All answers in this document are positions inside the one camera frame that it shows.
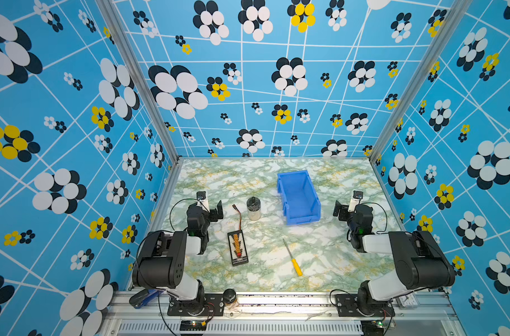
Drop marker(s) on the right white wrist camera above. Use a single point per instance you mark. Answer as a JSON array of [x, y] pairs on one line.
[[355, 200]]

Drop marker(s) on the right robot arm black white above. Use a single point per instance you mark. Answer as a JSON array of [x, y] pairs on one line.
[[418, 261]]

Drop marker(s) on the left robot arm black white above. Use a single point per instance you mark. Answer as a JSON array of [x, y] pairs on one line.
[[160, 260]]

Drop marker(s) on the circuit board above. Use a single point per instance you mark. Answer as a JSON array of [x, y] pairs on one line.
[[193, 326], [373, 328]]

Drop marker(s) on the black round knob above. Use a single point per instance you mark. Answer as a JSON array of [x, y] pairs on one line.
[[229, 296]]

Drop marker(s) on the blue plastic bin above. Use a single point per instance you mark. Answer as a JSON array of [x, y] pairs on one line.
[[300, 203]]

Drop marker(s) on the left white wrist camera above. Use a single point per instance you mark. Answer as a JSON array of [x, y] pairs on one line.
[[202, 200]]

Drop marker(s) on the left circuit board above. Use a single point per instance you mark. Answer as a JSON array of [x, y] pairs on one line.
[[193, 326]]

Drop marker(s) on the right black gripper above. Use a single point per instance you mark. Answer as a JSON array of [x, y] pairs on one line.
[[340, 211]]

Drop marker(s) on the blue black tool handle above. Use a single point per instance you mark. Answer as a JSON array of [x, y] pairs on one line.
[[143, 297]]

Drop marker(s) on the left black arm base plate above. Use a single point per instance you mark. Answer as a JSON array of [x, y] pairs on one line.
[[210, 304]]

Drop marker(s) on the aluminium front rail frame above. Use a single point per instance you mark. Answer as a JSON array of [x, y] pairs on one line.
[[309, 313]]

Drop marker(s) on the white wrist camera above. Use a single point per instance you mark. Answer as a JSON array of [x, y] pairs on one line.
[[355, 200], [202, 200]]

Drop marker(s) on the black power distribution board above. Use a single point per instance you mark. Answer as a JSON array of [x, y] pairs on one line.
[[238, 252]]

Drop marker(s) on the small white clock box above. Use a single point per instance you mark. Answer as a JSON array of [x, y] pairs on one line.
[[408, 301]]

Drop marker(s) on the right circuit board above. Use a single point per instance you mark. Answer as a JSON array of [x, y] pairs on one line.
[[373, 328]]

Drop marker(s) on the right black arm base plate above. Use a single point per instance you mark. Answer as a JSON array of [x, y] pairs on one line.
[[349, 305]]

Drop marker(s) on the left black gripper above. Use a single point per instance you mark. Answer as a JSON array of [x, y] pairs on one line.
[[215, 211]]

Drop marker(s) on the yellow handled screwdriver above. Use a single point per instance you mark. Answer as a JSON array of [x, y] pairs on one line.
[[293, 260]]

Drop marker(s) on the clear jar black lid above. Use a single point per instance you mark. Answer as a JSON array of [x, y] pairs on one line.
[[253, 205]]

